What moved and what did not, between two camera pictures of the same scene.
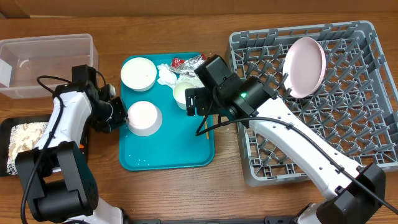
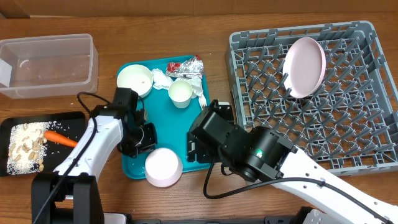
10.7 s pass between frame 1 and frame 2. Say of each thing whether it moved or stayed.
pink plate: stayed
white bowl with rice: moved
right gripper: moved
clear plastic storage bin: stayed
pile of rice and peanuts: stayed
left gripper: moved
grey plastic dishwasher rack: stayed
